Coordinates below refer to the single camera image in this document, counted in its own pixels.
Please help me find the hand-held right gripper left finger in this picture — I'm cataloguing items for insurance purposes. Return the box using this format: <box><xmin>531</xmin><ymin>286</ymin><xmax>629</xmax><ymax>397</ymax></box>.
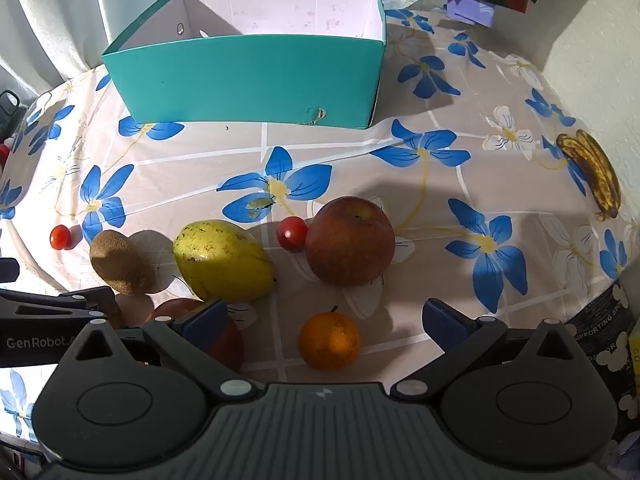
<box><xmin>60</xmin><ymin>299</ymin><xmax>264</xmax><ymax>403</ymax></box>

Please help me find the small red apple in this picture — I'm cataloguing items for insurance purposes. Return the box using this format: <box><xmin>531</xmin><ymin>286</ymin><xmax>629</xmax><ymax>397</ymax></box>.
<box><xmin>149</xmin><ymin>297</ymin><xmax>246</xmax><ymax>374</ymax></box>

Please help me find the large red apple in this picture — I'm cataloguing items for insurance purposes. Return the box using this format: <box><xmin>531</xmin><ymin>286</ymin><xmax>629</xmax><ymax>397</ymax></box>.
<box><xmin>305</xmin><ymin>196</ymin><xmax>397</xmax><ymax>287</ymax></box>

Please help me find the yellow green mango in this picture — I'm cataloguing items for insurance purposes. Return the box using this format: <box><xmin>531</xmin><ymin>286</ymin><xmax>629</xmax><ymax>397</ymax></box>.
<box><xmin>172</xmin><ymin>220</ymin><xmax>276</xmax><ymax>304</ymax></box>

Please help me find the black printed bag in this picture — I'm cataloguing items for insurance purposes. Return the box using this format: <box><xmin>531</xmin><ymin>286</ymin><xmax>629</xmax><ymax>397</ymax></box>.
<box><xmin>565</xmin><ymin>280</ymin><xmax>637</xmax><ymax>443</ymax></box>

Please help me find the brown kiwi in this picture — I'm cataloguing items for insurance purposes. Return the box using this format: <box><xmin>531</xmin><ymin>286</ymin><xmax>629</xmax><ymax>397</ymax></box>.
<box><xmin>89</xmin><ymin>230</ymin><xmax>156</xmax><ymax>295</ymax></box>

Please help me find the teal cardboard box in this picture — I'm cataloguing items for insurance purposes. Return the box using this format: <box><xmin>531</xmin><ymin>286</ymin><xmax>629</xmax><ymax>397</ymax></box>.
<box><xmin>101</xmin><ymin>0</ymin><xmax>388</xmax><ymax>129</ymax></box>

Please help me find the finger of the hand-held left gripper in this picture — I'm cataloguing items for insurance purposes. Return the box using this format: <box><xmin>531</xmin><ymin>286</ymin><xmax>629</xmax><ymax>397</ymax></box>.
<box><xmin>0</xmin><ymin>286</ymin><xmax>117</xmax><ymax>317</ymax></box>

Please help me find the orange tangerine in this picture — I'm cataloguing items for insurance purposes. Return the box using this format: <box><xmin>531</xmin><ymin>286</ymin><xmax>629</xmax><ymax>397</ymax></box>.
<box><xmin>298</xmin><ymin>310</ymin><xmax>362</xmax><ymax>372</ymax></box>

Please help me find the blue floral tablecloth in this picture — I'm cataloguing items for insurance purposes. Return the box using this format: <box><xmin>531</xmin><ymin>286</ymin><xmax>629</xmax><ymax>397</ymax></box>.
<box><xmin>0</xmin><ymin>7</ymin><xmax>637</xmax><ymax>461</ymax></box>

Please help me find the overripe banana bunch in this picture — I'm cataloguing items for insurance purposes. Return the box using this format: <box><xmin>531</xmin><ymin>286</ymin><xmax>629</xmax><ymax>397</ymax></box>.
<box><xmin>556</xmin><ymin>129</ymin><xmax>622</xmax><ymax>222</ymax></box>

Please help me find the yellow packet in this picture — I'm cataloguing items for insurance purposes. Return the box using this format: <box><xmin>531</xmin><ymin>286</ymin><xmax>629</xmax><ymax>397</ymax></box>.
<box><xmin>627</xmin><ymin>325</ymin><xmax>640</xmax><ymax>377</ymax></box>

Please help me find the purple small box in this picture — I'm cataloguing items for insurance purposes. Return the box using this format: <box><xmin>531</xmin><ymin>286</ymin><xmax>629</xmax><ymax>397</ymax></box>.
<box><xmin>446</xmin><ymin>0</ymin><xmax>496</xmax><ymax>28</ymax></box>

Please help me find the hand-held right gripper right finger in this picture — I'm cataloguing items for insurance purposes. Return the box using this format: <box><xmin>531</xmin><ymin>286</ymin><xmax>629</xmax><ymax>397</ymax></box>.
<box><xmin>390</xmin><ymin>298</ymin><xmax>589</xmax><ymax>403</ymax></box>

